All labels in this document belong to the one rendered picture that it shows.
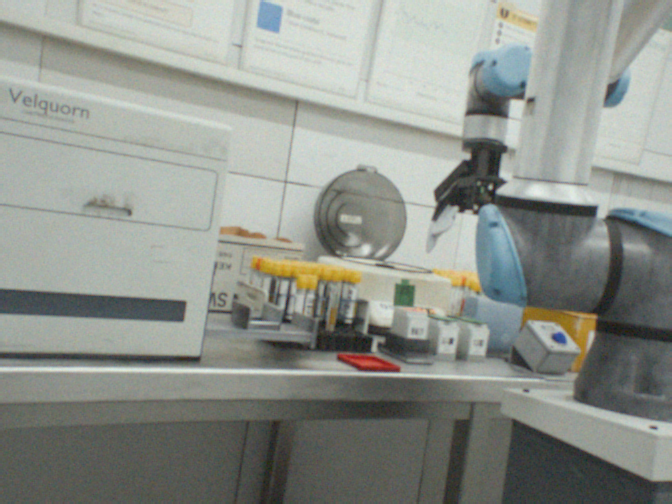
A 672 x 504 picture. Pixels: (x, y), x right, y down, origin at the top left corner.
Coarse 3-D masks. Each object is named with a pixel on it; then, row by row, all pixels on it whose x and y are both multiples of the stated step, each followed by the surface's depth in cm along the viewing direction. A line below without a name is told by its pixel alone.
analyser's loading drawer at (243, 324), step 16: (240, 304) 106; (272, 304) 109; (208, 320) 107; (240, 320) 106; (256, 320) 110; (272, 320) 108; (304, 320) 111; (208, 336) 101; (224, 336) 102; (240, 336) 103; (256, 336) 105; (272, 336) 106; (288, 336) 107; (304, 336) 108
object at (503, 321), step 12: (468, 300) 141; (480, 300) 139; (492, 300) 140; (468, 312) 141; (480, 312) 139; (492, 312) 140; (504, 312) 141; (516, 312) 142; (492, 324) 140; (504, 324) 142; (516, 324) 143; (492, 336) 141; (504, 336) 142; (516, 336) 143; (492, 348) 141; (504, 348) 142
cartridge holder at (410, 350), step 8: (392, 336) 125; (400, 336) 123; (384, 344) 126; (392, 344) 124; (400, 344) 122; (408, 344) 122; (416, 344) 123; (424, 344) 123; (392, 352) 124; (400, 352) 122; (408, 352) 122; (416, 352) 123; (424, 352) 124; (408, 360) 120; (416, 360) 121; (424, 360) 122; (432, 360) 122
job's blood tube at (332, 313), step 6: (336, 282) 123; (336, 288) 123; (336, 294) 123; (336, 300) 123; (330, 306) 124; (336, 306) 124; (330, 312) 124; (336, 312) 124; (330, 318) 124; (330, 324) 124; (330, 330) 124
